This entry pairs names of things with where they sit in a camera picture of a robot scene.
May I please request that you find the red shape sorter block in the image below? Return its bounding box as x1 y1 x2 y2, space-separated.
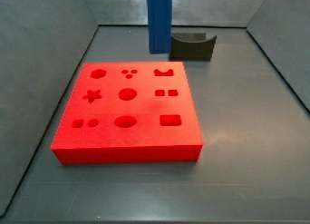
51 62 203 165

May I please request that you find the blue rectangular peg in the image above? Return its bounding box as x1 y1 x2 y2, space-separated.
147 0 172 54

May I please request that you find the black curved holder block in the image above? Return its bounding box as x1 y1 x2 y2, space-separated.
168 33 217 62

